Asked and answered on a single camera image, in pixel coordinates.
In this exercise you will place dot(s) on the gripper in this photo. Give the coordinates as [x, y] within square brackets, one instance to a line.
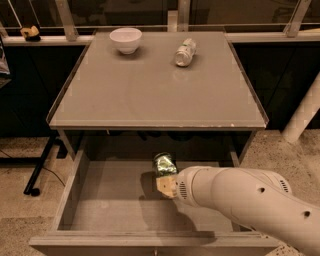
[185, 186]

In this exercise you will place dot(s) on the green soda can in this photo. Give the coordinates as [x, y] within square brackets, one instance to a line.
[164, 165]

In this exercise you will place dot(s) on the white window rail frame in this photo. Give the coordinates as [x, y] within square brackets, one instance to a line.
[65, 22]

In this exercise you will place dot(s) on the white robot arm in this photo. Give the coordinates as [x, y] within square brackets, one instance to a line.
[257, 199]

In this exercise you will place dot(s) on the white soda can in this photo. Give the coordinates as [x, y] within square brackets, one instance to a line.
[185, 53]

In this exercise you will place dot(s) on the black metal stand leg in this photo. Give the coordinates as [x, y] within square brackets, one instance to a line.
[38, 163]

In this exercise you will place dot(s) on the grey drawer cabinet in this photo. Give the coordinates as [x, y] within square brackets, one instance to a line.
[148, 91]

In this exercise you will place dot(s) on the small yellow black toy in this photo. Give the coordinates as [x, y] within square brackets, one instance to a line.
[30, 33]

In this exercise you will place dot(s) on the open grey top drawer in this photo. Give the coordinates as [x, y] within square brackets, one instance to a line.
[111, 207]

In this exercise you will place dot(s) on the white ceramic bowl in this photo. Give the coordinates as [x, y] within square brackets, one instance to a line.
[126, 40]

